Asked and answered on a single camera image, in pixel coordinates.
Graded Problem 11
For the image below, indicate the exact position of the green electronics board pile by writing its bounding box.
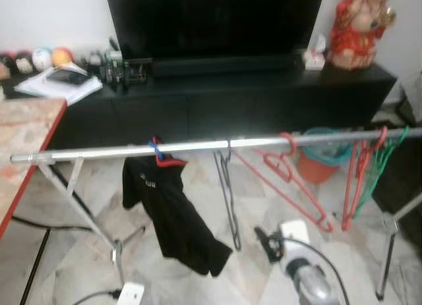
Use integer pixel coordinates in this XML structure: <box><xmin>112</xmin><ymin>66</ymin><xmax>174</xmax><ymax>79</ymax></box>
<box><xmin>99</xmin><ymin>48</ymin><xmax>149</xmax><ymax>90</ymax></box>

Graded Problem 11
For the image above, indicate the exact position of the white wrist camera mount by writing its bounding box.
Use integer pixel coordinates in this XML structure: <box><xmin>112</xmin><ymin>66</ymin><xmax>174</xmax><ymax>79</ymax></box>
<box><xmin>280</xmin><ymin>219</ymin><xmax>311</xmax><ymax>252</ymax></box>
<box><xmin>115</xmin><ymin>282</ymin><xmax>146</xmax><ymax>305</ymax></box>

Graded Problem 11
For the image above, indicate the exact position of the red figurine statue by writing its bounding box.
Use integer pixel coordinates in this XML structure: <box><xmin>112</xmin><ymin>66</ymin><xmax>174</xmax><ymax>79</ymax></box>
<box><xmin>328</xmin><ymin>0</ymin><xmax>396</xmax><ymax>72</ymax></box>

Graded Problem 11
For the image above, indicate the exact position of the marble folding table red edge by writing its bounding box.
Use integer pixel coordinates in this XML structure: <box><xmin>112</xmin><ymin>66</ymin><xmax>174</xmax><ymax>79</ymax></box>
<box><xmin>0</xmin><ymin>97</ymin><xmax>94</xmax><ymax>305</ymax></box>

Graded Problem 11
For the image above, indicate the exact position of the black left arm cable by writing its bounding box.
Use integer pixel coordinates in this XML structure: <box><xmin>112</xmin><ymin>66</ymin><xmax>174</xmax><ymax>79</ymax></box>
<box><xmin>71</xmin><ymin>289</ymin><xmax>123</xmax><ymax>305</ymax></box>

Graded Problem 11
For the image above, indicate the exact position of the thin black hanger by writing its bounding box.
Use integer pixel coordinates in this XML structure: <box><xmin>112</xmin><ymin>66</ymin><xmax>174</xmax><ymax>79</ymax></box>
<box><xmin>213</xmin><ymin>139</ymin><xmax>243</xmax><ymax>252</ymax></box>

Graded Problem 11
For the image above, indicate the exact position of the black eared toy head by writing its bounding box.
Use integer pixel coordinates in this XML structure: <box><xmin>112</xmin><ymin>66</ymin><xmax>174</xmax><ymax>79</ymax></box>
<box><xmin>12</xmin><ymin>51</ymin><xmax>34</xmax><ymax>75</ymax></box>

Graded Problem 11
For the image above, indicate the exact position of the white paper stack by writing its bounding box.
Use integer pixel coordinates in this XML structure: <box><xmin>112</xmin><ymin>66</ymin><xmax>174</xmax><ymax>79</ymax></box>
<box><xmin>15</xmin><ymin>63</ymin><xmax>104</xmax><ymax>106</ymax></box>

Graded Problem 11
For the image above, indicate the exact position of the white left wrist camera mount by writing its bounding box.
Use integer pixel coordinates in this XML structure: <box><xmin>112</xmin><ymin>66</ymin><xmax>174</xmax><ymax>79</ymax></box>
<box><xmin>115</xmin><ymin>282</ymin><xmax>146</xmax><ymax>305</ymax></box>

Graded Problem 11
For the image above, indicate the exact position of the black television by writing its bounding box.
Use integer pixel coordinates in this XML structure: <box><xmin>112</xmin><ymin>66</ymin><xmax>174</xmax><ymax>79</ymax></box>
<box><xmin>104</xmin><ymin>0</ymin><xmax>326</xmax><ymax>61</ymax></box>

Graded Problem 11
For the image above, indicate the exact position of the silver metal clothes rack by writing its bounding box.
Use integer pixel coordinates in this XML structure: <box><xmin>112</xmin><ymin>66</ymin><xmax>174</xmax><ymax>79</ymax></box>
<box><xmin>10</xmin><ymin>127</ymin><xmax>422</xmax><ymax>300</ymax></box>

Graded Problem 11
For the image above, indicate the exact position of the orange bin teal bag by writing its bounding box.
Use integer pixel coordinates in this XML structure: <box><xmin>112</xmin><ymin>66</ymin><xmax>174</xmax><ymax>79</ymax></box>
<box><xmin>297</xmin><ymin>127</ymin><xmax>353</xmax><ymax>184</ymax></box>

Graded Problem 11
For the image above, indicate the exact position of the black soundbar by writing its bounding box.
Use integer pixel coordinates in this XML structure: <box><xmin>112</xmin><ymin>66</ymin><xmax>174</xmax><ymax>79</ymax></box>
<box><xmin>150</xmin><ymin>53</ymin><xmax>297</xmax><ymax>78</ymax></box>

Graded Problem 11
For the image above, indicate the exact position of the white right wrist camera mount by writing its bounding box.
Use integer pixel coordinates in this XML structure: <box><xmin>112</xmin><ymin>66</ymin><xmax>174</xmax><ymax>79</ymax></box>
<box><xmin>280</xmin><ymin>219</ymin><xmax>311</xmax><ymax>252</ymax></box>

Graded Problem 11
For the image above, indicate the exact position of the black wallet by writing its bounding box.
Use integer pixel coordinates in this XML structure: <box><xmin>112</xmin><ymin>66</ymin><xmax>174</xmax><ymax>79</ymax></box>
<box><xmin>45</xmin><ymin>68</ymin><xmax>90</xmax><ymax>87</ymax></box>

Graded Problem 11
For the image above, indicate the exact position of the orange round toy head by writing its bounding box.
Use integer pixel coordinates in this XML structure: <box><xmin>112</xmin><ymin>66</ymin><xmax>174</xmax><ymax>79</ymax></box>
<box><xmin>51</xmin><ymin>47</ymin><xmax>74</xmax><ymax>67</ymax></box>

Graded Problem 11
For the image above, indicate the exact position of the red plastic hanger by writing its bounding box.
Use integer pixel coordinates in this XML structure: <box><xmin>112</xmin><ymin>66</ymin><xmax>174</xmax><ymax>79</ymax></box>
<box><xmin>341</xmin><ymin>126</ymin><xmax>390</xmax><ymax>232</ymax></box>
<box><xmin>233</xmin><ymin>132</ymin><xmax>335</xmax><ymax>233</ymax></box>

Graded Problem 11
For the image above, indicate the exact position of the white round toy head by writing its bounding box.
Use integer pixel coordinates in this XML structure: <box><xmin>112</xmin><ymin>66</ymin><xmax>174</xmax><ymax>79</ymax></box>
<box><xmin>32</xmin><ymin>48</ymin><xmax>52</xmax><ymax>70</ymax></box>

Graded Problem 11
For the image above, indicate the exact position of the blue hanger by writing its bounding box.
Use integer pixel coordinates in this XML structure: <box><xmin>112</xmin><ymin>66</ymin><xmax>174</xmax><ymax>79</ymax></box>
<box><xmin>148</xmin><ymin>139</ymin><xmax>166</xmax><ymax>162</ymax></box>

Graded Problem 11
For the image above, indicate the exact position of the white tissue box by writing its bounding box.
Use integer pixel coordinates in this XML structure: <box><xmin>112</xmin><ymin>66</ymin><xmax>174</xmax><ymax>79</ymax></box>
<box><xmin>303</xmin><ymin>35</ymin><xmax>327</xmax><ymax>70</ymax></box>

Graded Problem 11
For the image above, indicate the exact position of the green plastic hanger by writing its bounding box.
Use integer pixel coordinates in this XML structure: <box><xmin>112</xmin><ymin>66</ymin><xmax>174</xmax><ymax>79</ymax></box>
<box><xmin>353</xmin><ymin>125</ymin><xmax>409</xmax><ymax>220</ymax></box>

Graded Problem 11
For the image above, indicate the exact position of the dark grey sofa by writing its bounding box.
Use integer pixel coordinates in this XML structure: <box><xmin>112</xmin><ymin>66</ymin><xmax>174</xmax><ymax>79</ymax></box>
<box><xmin>369</xmin><ymin>137</ymin><xmax>422</xmax><ymax>253</ymax></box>

